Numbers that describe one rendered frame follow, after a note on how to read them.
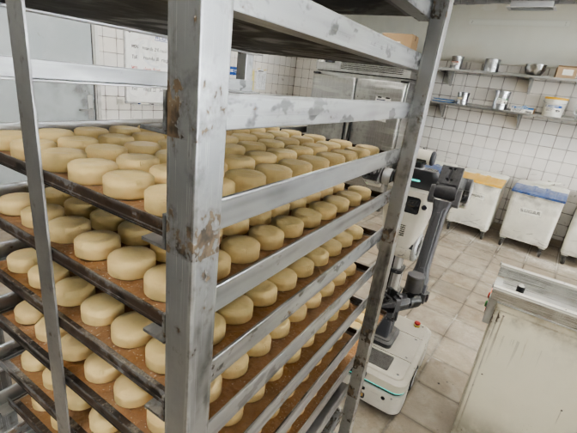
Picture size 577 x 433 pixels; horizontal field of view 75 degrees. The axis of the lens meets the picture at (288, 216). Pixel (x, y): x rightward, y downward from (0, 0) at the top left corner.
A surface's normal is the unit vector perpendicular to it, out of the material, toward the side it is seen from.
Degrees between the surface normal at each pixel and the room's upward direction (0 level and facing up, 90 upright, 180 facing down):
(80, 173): 90
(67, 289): 0
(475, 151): 90
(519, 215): 93
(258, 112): 90
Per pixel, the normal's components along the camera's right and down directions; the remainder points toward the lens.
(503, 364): -0.56, 0.22
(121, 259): 0.12, -0.93
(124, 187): 0.17, 0.36
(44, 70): 0.84, 0.28
